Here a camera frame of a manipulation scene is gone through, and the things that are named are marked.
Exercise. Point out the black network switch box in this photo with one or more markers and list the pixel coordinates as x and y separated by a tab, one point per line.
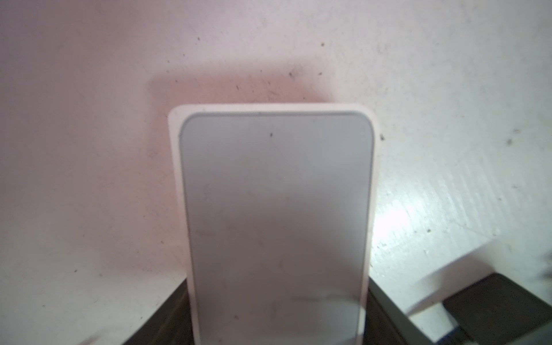
496	310

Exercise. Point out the white square router box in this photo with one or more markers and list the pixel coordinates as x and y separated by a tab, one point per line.
276	204

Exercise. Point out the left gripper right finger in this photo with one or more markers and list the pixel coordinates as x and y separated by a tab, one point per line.
386	323

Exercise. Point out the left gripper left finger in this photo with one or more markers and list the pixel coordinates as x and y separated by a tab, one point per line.
170	324

